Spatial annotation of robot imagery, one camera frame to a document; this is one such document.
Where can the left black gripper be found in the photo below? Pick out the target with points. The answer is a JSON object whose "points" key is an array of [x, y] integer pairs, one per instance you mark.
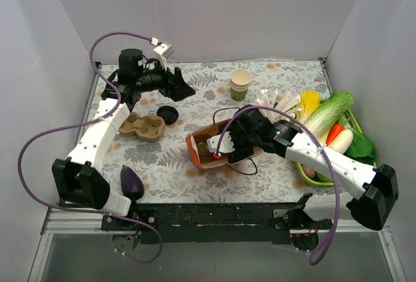
{"points": [[172, 82]]}

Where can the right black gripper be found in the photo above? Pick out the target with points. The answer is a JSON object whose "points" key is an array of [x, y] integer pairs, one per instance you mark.
{"points": [[238, 153]]}

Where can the orange paper bag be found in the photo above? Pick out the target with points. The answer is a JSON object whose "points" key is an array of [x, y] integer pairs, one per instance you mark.
{"points": [[208, 161]]}

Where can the brown cardboard cup carrier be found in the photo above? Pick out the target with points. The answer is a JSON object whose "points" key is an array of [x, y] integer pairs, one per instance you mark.
{"points": [[203, 149]]}

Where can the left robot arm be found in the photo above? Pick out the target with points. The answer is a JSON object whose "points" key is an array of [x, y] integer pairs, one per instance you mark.
{"points": [[78, 177]]}

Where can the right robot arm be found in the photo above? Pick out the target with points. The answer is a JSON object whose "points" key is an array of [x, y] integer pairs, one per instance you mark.
{"points": [[370, 192]]}

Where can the white wrapped straws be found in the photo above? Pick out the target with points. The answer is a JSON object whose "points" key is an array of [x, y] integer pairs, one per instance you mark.
{"points": [[288, 103]]}

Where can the stack of paper cups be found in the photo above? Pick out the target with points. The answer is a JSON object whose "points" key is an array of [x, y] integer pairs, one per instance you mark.
{"points": [[240, 81]]}

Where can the pink sweet potato toy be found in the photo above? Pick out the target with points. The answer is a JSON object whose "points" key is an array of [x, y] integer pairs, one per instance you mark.
{"points": [[310, 173]]}

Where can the green plastic basket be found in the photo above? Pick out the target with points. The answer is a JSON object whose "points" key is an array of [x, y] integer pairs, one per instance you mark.
{"points": [[348, 121]]}

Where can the napa cabbage toy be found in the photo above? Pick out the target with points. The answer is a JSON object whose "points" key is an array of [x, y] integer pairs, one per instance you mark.
{"points": [[328, 112]]}

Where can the floral tablecloth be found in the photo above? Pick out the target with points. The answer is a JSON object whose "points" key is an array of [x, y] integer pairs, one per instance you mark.
{"points": [[165, 167]]}

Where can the orange carrot toy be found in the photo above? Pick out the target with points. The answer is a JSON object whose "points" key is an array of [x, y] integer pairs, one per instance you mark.
{"points": [[333, 133]]}

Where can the white radish toy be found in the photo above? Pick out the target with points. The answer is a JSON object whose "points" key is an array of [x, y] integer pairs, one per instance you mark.
{"points": [[342, 141]]}

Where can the purple eggplant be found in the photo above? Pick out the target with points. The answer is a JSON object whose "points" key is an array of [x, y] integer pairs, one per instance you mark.
{"points": [[131, 185]]}

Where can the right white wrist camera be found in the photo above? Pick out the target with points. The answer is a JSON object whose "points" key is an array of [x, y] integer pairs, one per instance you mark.
{"points": [[226, 146]]}

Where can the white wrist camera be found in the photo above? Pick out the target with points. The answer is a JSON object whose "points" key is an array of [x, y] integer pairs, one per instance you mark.
{"points": [[163, 52], [226, 146]]}

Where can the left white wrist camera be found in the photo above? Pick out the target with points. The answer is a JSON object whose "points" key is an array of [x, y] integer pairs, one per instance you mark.
{"points": [[163, 52]]}

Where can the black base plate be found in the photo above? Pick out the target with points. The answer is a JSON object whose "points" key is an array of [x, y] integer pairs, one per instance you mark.
{"points": [[216, 222]]}

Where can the aluminium frame rail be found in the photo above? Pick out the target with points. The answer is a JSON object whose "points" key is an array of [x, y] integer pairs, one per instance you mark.
{"points": [[73, 223]]}

